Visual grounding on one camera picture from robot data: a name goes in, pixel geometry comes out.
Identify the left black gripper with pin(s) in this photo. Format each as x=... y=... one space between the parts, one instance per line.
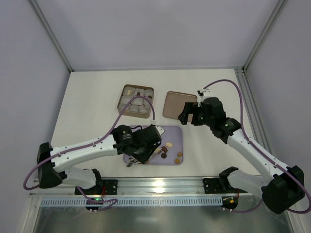
x=145 y=152

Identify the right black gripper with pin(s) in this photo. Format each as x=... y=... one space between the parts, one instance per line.
x=190 y=114

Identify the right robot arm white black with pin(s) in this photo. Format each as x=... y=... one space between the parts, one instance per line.
x=278 y=185

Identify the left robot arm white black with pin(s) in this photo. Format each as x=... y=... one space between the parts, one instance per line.
x=58 y=165

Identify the white swirl oval chocolate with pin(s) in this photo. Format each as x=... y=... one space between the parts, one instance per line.
x=169 y=144

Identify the brown tin lid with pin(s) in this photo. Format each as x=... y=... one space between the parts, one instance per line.
x=174 y=103

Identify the purple plastic tray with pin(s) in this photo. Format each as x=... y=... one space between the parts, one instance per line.
x=171 y=134

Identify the brown tin box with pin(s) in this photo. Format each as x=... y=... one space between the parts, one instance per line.
x=139 y=105

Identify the aluminium rail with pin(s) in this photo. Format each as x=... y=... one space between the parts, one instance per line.
x=140 y=186

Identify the left black mount plate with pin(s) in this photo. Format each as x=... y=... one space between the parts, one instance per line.
x=109 y=186

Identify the black mount plate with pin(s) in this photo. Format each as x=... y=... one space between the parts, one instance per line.
x=212 y=186
x=109 y=186

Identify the white slotted cable duct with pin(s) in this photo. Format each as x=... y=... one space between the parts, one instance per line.
x=136 y=202

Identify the right black mount plate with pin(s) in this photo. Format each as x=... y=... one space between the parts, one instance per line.
x=212 y=186

